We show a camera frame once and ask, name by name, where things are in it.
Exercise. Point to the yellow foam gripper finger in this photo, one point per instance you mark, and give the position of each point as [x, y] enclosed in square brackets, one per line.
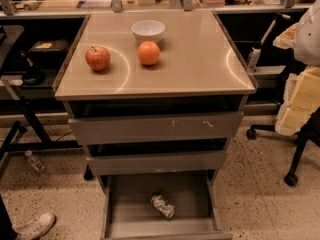
[295, 109]
[306, 94]

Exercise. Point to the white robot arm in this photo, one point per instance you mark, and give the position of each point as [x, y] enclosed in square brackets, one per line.
[303, 37]

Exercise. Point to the grey top drawer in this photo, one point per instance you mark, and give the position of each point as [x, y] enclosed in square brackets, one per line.
[155, 128]

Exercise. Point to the grey middle drawer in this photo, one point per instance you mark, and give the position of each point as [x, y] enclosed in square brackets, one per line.
[156, 163]

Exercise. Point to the grey drawer cabinet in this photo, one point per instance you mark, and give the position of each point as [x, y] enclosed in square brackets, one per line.
[199, 71]

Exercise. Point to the grey open bottom drawer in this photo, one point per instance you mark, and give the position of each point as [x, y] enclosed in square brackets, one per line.
[129, 215]

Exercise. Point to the black office chair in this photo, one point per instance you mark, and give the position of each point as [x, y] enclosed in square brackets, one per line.
[310, 131]

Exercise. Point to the orange fruit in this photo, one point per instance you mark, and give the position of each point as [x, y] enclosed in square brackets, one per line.
[148, 53]

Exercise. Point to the white bowl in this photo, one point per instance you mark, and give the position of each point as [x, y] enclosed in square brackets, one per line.
[148, 30]

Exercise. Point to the red apple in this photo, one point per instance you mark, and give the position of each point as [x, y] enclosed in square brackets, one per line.
[98, 58]

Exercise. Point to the black box with label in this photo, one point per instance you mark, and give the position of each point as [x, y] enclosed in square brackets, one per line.
[49, 50]

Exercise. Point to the plastic water bottle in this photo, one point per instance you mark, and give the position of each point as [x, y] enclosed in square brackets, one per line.
[35, 162]

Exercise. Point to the black joystick device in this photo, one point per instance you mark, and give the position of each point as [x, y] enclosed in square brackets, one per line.
[33, 75]

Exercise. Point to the white sneaker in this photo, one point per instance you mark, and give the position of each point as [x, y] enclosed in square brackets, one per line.
[37, 227]

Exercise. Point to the black desk frame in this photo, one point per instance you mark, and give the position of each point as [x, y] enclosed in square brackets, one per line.
[11, 34]

